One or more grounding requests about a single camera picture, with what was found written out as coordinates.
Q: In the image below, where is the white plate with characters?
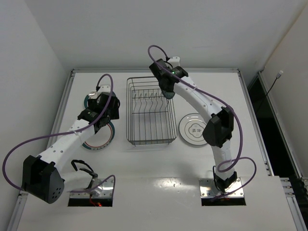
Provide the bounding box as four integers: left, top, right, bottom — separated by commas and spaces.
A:
179, 113, 207, 146

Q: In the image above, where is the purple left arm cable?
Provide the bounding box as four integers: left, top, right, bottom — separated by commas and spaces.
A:
1, 73, 116, 194

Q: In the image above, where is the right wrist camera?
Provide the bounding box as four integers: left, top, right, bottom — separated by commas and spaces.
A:
149, 58, 179, 78

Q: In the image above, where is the black wall cable with plug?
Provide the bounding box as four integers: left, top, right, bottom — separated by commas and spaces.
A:
266, 70, 284, 96

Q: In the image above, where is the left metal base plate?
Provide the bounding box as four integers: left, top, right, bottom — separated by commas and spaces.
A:
69, 177, 115, 199

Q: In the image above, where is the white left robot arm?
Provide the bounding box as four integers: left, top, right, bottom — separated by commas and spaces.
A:
21, 85, 120, 204

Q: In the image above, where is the black cable bundle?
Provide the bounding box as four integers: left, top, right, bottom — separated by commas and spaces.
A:
70, 159, 99, 188

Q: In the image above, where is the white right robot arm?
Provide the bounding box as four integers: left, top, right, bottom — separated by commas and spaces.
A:
150, 66, 237, 193

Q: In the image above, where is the far green red rimmed plate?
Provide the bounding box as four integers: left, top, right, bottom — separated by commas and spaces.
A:
83, 95, 90, 108

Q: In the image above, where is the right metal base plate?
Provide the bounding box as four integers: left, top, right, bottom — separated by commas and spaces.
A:
199, 178, 244, 199

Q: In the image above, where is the near green red rimmed plate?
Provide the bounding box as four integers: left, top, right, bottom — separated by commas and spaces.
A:
82, 122, 115, 151

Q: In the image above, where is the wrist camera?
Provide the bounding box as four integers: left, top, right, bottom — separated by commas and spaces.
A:
88, 85, 111, 99
149, 58, 179, 78

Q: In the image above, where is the grey wire dish rack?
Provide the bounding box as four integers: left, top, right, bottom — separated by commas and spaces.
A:
126, 77, 178, 146

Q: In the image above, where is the blue patterned green plate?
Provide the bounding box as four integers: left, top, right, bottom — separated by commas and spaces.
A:
164, 92, 175, 100

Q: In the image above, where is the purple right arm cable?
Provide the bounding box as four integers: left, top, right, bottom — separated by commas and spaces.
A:
147, 44, 257, 200

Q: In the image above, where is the green red rimmed plate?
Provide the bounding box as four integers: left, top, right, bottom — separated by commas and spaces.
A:
82, 122, 115, 151
83, 95, 90, 108

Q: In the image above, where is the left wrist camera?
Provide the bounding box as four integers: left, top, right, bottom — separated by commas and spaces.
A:
88, 85, 111, 99

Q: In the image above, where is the metal base plate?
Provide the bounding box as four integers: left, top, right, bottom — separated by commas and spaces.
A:
199, 178, 244, 199
69, 177, 115, 199

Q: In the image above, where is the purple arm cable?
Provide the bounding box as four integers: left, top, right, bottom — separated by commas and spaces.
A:
147, 44, 257, 200
1, 73, 116, 194

